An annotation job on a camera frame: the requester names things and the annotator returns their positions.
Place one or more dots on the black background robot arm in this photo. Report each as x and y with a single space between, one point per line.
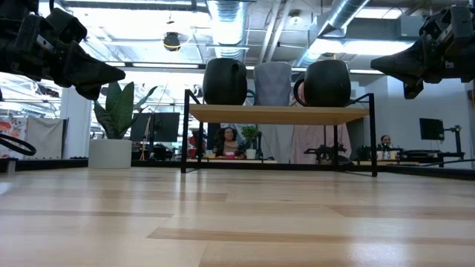
324 151

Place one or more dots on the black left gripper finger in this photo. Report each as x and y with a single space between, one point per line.
91 92
87 70

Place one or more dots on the blue-grey faceted mug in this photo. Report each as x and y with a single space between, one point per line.
272 84

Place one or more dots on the wooden shelf riser black legs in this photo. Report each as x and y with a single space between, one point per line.
274 114

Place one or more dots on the person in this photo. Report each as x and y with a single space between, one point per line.
386 141
229 142

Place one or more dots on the small black monitor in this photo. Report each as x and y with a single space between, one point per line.
431 129

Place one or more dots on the dark mug with orange interior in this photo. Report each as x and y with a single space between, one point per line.
328 84

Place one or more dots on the silver ceiling air duct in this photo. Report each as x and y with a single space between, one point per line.
227 26

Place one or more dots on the black computer monitor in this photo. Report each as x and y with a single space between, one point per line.
163 127

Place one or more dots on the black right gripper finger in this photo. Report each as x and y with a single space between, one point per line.
413 90
406 65

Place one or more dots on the black aluminium table frame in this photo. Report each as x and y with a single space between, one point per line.
156 163

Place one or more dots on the black coffee mug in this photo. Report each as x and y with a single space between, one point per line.
224 81

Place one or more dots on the pink hanging cloth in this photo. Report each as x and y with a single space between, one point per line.
311 142

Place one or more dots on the small potted green plant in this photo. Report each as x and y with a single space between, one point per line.
250 139

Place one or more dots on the snake plant in white pot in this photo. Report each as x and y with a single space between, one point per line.
109 154

